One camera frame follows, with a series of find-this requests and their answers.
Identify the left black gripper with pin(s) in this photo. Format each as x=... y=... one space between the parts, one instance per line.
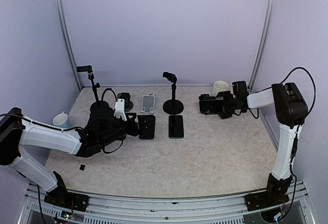
x=134 y=130

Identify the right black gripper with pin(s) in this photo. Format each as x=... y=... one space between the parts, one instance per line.
x=225 y=113

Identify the black phone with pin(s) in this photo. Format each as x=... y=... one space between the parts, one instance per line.
x=146 y=125

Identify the black phone landscape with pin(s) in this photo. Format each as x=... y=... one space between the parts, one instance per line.
x=208 y=107

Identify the black round base phone stand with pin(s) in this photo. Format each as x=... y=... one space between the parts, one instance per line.
x=127 y=99

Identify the silver folding phone stand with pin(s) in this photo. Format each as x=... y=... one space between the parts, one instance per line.
x=148 y=103

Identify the black tall stand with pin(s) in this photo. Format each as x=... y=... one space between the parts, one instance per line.
x=96 y=93
x=172 y=106

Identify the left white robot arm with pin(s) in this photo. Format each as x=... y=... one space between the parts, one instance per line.
x=105 y=126

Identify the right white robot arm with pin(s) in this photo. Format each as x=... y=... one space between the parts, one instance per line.
x=291 y=111

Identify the black small stand back right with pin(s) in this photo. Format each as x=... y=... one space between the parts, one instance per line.
x=206 y=97

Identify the white cup back right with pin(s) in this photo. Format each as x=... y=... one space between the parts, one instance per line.
x=219 y=86

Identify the light blue cup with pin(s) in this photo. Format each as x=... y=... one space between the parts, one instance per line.
x=62 y=120

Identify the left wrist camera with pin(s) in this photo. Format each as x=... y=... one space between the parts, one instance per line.
x=119 y=109

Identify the right aluminium corner post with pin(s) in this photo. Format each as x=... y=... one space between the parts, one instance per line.
x=262 y=43

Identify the aluminium corner post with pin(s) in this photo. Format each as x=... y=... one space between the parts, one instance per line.
x=67 y=42
x=262 y=43

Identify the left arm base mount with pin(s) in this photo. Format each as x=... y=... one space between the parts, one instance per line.
x=72 y=201

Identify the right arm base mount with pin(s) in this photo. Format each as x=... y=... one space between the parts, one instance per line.
x=261 y=200

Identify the aluminium front rail frame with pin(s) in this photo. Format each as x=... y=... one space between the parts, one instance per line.
x=231 y=208

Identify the left aluminium corner post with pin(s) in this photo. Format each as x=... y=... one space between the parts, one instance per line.
x=67 y=42

